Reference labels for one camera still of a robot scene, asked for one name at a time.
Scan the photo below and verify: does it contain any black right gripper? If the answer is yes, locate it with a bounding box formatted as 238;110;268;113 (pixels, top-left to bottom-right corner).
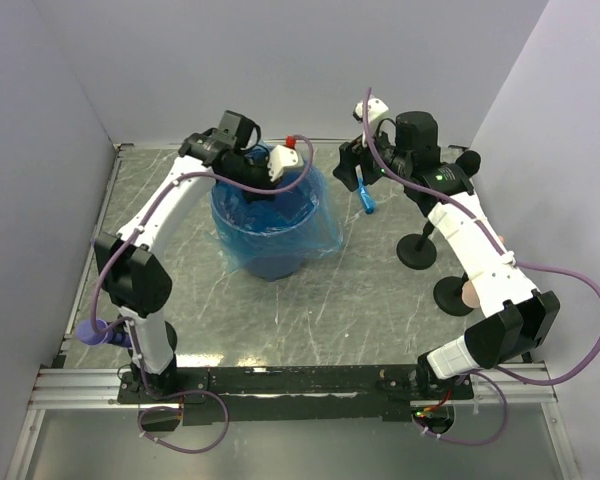
332;120;412;193

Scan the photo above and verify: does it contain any blue plastic trash bin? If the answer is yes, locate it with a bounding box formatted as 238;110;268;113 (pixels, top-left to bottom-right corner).
209;159;326;283

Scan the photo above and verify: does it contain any blue plastic trash bag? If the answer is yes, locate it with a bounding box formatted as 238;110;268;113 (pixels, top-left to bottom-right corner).
209;142;344;274

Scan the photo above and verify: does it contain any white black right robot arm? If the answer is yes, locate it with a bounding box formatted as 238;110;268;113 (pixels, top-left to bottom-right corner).
333;100;560;399

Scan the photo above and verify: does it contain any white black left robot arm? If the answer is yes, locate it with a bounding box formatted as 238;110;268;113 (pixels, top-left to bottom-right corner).
94;110;276;402

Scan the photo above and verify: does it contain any black microphone on stand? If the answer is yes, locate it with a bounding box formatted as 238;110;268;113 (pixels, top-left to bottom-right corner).
396;150;481;270

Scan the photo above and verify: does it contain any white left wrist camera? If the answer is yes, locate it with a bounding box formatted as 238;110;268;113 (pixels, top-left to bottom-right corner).
267;136;304;183

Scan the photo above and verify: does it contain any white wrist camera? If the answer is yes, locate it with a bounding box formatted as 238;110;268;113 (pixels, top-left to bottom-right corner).
352;97;390;135
267;136;304;183

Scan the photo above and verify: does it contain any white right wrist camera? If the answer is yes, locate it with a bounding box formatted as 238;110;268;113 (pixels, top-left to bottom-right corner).
352;97;390;135

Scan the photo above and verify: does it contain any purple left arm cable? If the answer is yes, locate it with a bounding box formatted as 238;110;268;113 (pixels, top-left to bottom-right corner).
90;135;315;454

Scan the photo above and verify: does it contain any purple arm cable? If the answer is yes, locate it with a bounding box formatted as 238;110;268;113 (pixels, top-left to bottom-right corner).
90;135;315;454
360;88;600;447

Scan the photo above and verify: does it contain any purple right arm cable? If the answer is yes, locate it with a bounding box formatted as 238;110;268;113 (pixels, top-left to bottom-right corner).
360;88;600;447

